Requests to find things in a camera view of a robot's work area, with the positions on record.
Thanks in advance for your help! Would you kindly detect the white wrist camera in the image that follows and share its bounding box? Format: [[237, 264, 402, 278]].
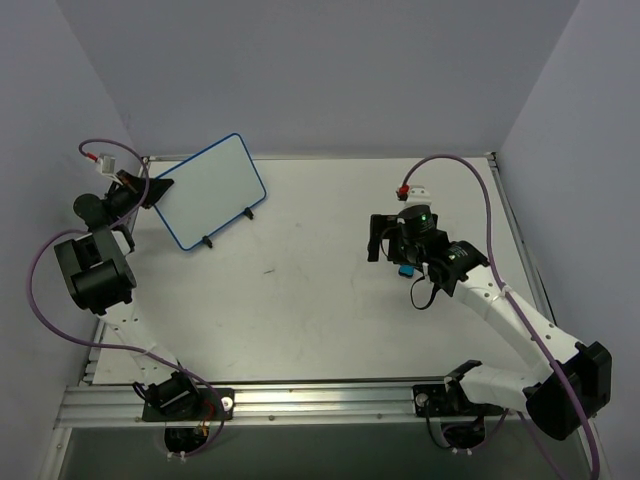
[[95, 153, 116, 177], [396, 184, 432, 208]]

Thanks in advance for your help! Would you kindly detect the aluminium front rail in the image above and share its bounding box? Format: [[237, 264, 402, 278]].
[[54, 377, 439, 429]]

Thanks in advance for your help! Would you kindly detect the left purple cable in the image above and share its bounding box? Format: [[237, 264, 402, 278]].
[[25, 137, 226, 459]]

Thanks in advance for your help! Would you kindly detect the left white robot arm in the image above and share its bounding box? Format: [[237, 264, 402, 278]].
[[54, 170, 202, 420]]

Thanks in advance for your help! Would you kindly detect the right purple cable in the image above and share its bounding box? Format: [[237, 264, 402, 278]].
[[402, 154, 601, 480]]

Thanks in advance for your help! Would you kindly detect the black wire whiteboard stand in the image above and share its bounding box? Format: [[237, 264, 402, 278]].
[[201, 207, 255, 249]]

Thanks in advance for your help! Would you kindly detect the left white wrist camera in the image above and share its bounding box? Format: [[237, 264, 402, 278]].
[[95, 153, 116, 177]]

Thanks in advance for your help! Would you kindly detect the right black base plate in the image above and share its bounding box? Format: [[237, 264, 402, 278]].
[[411, 382, 503, 418]]

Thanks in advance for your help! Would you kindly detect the blue framed small whiteboard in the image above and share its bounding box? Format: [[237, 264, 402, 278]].
[[154, 133, 268, 252]]

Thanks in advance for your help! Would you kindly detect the purple cable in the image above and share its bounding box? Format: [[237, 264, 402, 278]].
[[25, 137, 226, 459], [402, 154, 601, 480]]

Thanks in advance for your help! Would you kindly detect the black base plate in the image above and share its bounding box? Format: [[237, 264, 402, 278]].
[[142, 387, 235, 422], [411, 382, 503, 418]]

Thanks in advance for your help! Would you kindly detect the blue whiteboard eraser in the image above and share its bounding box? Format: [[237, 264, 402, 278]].
[[398, 265, 414, 278]]

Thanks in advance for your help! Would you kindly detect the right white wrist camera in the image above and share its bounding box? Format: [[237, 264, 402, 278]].
[[396, 184, 432, 208]]

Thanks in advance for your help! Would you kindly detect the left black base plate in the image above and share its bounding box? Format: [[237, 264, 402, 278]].
[[142, 387, 235, 422]]

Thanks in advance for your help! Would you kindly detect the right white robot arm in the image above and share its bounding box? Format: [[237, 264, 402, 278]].
[[367, 204, 612, 440]]

